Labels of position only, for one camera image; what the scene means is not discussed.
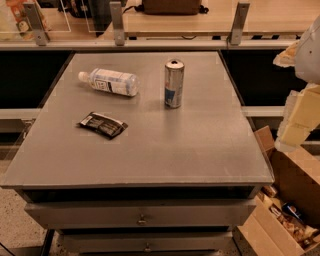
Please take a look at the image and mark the grey metal bracket left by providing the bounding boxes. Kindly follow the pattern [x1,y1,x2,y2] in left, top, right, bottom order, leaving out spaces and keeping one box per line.
[23,1,49,46]

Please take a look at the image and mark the grey metal bracket right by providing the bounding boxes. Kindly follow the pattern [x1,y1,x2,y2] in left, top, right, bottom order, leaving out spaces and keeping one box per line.
[228,2,250,45]

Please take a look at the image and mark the clear plastic water bottle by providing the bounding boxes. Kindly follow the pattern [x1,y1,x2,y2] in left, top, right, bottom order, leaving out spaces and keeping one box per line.
[78,68,139,97]

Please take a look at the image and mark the silver blue energy drink can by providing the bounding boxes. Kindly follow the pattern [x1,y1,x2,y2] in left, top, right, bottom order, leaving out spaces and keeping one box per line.
[165,59,185,108]

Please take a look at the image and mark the grey metal bracket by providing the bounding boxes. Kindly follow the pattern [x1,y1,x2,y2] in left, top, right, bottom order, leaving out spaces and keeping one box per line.
[109,1,125,46]
[228,2,250,45]
[23,1,49,46]

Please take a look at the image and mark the grey metal bracket middle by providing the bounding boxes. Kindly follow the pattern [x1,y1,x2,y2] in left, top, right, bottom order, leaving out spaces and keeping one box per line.
[109,1,125,46]

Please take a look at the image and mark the grey metal drawer cabinet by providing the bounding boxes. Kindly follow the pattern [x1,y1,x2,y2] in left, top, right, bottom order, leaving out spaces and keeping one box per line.
[2,52,273,256]

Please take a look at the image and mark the open cardboard box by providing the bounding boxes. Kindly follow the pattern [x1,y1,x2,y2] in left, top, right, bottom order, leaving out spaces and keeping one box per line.
[235,126,320,256]

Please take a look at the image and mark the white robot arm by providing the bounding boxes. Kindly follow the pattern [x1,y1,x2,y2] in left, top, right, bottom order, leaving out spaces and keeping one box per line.
[273,16,320,152]

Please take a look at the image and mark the black snack packet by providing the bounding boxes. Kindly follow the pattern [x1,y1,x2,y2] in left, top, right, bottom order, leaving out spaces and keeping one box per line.
[78,112,128,139]

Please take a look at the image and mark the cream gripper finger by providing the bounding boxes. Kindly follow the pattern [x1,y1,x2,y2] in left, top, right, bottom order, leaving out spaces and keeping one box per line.
[275,83,320,152]

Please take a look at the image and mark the colourful package behind glass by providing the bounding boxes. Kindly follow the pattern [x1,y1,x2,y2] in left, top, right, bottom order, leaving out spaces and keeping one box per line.
[4,0,49,33]

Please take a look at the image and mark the dark bag on shelf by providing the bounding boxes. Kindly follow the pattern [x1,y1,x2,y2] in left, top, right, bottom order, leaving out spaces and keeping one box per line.
[135,0,209,15]

